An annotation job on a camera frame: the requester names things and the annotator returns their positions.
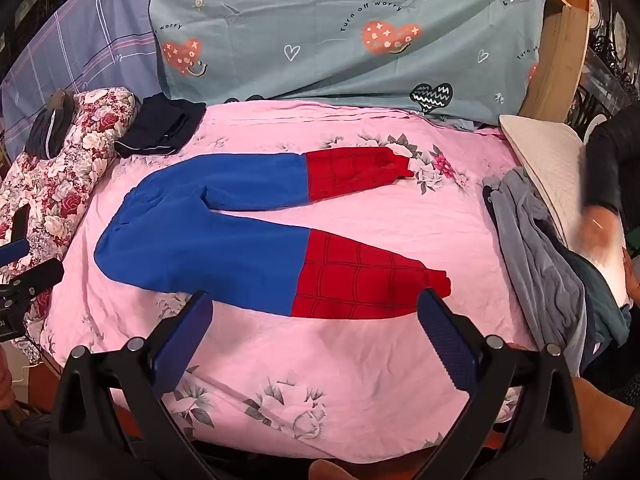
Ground floral red white pillow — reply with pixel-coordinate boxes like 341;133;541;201
0;87;139;363

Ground white quilted pillow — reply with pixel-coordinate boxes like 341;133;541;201
499;114;634;307

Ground another person's forearm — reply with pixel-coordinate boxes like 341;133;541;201
584;111;640;217

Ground dark teal garment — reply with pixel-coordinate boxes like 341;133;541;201
564;249;634;347

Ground grey fleece garment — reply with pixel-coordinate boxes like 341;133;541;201
481;166;589;377

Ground navy folded garment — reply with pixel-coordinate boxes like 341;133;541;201
114;92;207;159

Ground person's leg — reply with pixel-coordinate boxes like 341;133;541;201
570;374;640;467

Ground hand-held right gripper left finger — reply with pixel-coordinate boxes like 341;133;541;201
47;290;221;480

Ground metal window grille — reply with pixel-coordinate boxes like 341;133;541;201
575;0;640;133

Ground teal heart-print sheet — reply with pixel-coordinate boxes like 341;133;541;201
120;0;551;126

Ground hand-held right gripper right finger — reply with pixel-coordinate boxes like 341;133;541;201
416;287;584;480

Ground wooden bed frame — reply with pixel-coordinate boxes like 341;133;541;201
519;0;594;124

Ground pink floral bed sheet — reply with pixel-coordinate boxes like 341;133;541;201
42;100;543;463

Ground blue and red pants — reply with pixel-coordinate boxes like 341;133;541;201
94;146;453;320

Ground dark grey garment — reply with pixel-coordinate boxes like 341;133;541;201
25;89;77;159

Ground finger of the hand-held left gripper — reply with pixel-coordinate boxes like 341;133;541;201
0;205;32;267
20;257;66;302

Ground grey-blue plaid sheet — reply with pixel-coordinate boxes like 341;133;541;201
0;0;168;161

